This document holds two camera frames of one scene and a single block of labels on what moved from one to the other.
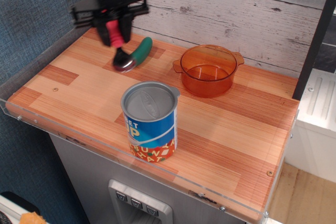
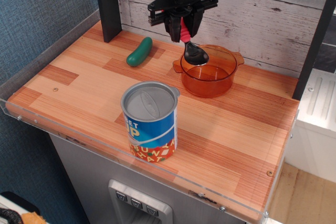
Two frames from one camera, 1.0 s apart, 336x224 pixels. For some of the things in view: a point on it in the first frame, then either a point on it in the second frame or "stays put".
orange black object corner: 13,210 stays put
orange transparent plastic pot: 208,71 stays put
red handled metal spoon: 122,61 -> 192,54
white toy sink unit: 312,149 stays put
